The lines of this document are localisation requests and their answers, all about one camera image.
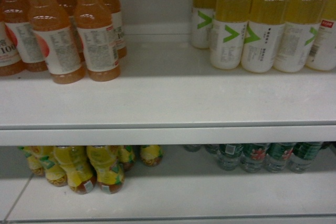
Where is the yellow vitamin drink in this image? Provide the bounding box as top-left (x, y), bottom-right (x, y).
top-left (273, 0), bottom-right (327, 73)
top-left (210, 0), bottom-right (251, 70)
top-left (305, 0), bottom-right (335, 71)
top-left (191, 0), bottom-right (216, 49)
top-left (241, 0), bottom-right (289, 73)

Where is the iced tea bottle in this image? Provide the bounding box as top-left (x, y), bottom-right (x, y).
top-left (28, 145), bottom-right (67, 187)
top-left (140, 145), bottom-right (163, 167)
top-left (86, 145), bottom-right (125, 194)
top-left (53, 146), bottom-right (97, 195)

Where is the orange juice bottle front right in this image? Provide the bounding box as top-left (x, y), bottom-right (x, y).
top-left (74, 0), bottom-right (120, 82)

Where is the iced tea bottle back right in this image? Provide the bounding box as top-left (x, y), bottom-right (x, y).
top-left (140, 145), bottom-right (163, 167)

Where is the orange juice bottle far left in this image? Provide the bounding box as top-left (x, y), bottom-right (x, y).
top-left (1, 0), bottom-right (25, 77)

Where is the orange juice bottle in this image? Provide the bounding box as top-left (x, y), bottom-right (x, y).
top-left (1, 0), bottom-right (25, 77)
top-left (103, 0), bottom-right (127, 58)
top-left (28, 0), bottom-right (86, 84)
top-left (74, 0), bottom-right (120, 82)

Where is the orange juice bottle front left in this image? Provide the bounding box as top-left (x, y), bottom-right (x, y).
top-left (28, 0), bottom-right (86, 84)

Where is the upper white shelf board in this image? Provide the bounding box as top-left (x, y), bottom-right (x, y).
top-left (1, 41), bottom-right (335, 146)

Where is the lower white shelf board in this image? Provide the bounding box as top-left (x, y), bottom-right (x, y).
top-left (1, 145), bottom-right (335, 223)

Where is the white shelf board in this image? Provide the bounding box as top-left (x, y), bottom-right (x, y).
top-left (1, 41), bottom-right (335, 146)
top-left (1, 145), bottom-right (335, 223)

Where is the orange juice bottle back right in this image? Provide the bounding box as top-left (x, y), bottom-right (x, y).
top-left (103, 0), bottom-right (127, 58)

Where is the iced tea bottle front left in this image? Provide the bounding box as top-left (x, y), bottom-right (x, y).
top-left (53, 146), bottom-right (97, 195)

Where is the yellow vitamin drink back left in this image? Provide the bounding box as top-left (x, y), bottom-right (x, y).
top-left (191, 0), bottom-right (216, 49)

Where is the iced tea bottle front right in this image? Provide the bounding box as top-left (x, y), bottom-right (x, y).
top-left (86, 145), bottom-right (125, 194)

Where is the yellow vitamin drink far right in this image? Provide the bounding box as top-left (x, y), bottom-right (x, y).
top-left (305, 0), bottom-right (335, 71)

